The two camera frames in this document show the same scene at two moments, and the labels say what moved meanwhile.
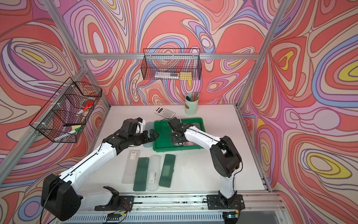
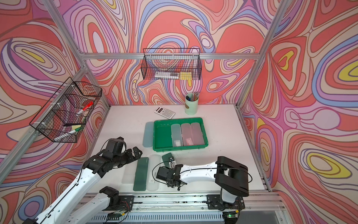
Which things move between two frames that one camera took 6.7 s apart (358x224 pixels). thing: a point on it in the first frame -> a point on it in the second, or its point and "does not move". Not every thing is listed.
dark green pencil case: (141, 174) does not move
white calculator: (164, 112) does not move
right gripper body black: (175, 139) -> (170, 184)
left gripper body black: (140, 138) -> (124, 158)
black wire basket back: (172, 64) does not move
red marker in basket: (85, 108) does not move
